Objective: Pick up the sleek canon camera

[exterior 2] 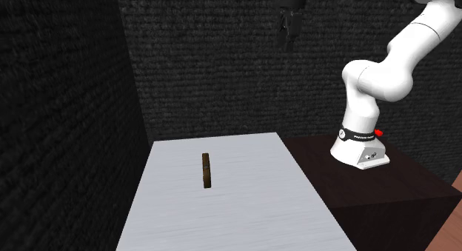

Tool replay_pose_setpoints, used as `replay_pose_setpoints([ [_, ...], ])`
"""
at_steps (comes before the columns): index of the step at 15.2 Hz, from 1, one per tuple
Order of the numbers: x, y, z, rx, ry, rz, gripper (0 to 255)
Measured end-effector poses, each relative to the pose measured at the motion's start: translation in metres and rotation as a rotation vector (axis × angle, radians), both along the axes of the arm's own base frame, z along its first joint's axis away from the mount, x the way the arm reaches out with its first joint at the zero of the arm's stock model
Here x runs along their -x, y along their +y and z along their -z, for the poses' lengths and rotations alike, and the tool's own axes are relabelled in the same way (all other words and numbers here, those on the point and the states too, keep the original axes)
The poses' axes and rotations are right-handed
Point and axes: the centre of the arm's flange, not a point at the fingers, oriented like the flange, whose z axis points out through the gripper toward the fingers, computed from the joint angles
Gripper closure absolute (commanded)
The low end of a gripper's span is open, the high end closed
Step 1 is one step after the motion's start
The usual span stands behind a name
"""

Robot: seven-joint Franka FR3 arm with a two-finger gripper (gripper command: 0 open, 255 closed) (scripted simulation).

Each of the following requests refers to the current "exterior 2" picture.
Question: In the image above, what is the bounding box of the brown flat upright slab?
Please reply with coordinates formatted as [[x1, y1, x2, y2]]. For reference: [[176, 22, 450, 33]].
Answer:
[[201, 153, 212, 190]]

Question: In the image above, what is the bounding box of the dark robot stand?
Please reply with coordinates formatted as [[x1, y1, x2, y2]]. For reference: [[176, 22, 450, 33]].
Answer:
[[281, 133, 462, 251]]

